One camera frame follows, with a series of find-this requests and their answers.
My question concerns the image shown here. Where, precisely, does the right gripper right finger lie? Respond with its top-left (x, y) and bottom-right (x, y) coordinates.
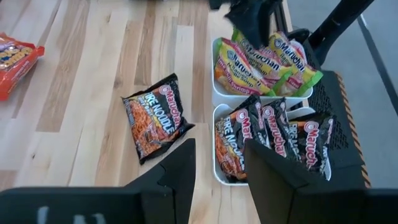
top-left (244, 139), bottom-right (398, 224)

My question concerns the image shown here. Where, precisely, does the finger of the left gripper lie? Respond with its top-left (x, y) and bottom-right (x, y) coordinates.
top-left (261, 0), bottom-right (274, 44)
top-left (225, 0), bottom-right (261, 47)

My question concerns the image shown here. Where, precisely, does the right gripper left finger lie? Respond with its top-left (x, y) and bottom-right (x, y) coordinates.
top-left (0, 138), bottom-right (197, 224)

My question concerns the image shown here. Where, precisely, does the lime chili shrimp ramen pack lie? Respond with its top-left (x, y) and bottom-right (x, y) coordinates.
top-left (231, 28), bottom-right (294, 94)
top-left (267, 30), bottom-right (324, 98)
top-left (214, 37), bottom-right (277, 97)

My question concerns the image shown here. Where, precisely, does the black fire noodle pack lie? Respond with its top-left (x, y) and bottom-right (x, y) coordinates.
top-left (260, 97), bottom-right (292, 159)
top-left (287, 112), bottom-right (336, 182)
top-left (214, 94), bottom-right (265, 183)
top-left (121, 73), bottom-right (196, 166)

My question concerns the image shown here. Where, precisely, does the black mat with striped edge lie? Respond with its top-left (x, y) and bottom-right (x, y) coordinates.
top-left (303, 70), bottom-right (373, 189)

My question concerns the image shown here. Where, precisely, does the black padded stand pole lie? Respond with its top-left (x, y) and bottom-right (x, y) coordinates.
top-left (287, 0), bottom-right (376, 66)

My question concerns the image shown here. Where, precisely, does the white plastic bin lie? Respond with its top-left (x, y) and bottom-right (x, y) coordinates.
top-left (212, 103), bottom-right (332, 187)
top-left (211, 36), bottom-right (314, 109)

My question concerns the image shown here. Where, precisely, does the red orange ramen pack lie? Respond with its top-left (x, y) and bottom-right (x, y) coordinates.
top-left (0, 32), bottom-right (45, 102)

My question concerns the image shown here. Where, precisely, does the black aluminium table frame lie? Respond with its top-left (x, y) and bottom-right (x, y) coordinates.
top-left (270, 0), bottom-right (295, 37)

